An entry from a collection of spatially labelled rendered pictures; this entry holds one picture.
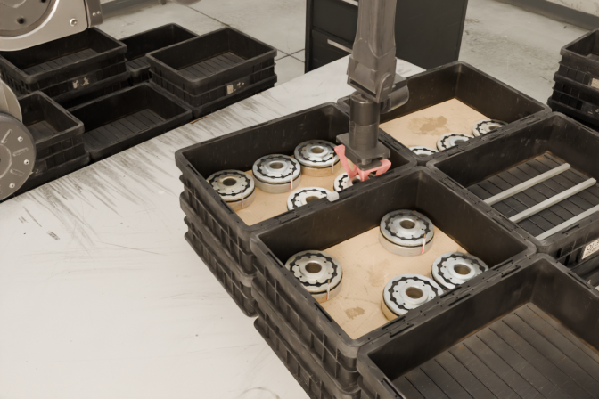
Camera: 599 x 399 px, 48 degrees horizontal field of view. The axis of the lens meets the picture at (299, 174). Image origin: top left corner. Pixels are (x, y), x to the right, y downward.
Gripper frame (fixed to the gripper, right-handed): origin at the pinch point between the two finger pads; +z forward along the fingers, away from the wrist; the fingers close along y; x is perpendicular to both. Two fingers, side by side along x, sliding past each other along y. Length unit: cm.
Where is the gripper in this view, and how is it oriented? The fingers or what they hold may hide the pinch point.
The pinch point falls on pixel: (360, 182)
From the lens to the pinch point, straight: 138.7
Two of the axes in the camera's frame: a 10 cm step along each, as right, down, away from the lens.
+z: 0.0, 8.4, 5.5
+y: -4.8, -4.8, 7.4
